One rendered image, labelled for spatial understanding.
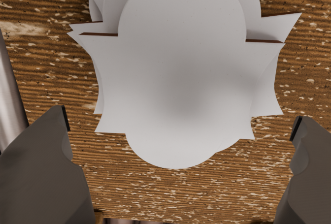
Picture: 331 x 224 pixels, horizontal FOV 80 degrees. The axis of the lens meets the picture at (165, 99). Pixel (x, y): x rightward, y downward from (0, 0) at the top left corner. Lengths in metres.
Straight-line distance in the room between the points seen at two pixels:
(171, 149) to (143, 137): 0.02
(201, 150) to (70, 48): 0.14
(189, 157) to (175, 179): 0.10
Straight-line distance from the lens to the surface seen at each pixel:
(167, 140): 0.16
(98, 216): 0.33
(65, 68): 0.20
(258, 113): 0.17
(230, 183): 0.28
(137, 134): 0.15
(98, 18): 0.17
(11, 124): 0.30
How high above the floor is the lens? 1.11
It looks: 62 degrees down
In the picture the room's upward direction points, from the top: 177 degrees counter-clockwise
